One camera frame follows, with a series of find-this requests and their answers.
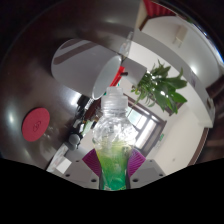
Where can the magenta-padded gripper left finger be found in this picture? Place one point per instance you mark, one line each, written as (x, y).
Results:
(81, 173)

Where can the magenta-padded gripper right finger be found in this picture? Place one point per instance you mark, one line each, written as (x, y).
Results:
(148, 172)

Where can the clear bottle with green drink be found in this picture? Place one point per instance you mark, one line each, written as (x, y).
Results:
(114, 146)

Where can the white printed brochure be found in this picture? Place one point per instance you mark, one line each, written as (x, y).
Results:
(63, 164)

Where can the grey ball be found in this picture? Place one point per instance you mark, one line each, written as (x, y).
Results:
(74, 141)

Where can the green exit sign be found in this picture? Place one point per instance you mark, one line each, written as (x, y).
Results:
(162, 137)

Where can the dark wood glazed double door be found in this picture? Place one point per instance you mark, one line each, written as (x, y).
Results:
(146, 125)

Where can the flat round red coaster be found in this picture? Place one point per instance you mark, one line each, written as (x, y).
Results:
(35, 124)

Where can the small potted plant, white pot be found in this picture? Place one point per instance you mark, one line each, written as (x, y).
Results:
(160, 88)

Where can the red box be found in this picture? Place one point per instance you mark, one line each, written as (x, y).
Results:
(116, 77)

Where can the white plastic cup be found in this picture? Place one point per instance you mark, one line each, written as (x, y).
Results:
(80, 65)

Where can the red carpeted stairs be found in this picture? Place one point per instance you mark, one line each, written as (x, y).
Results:
(156, 7)

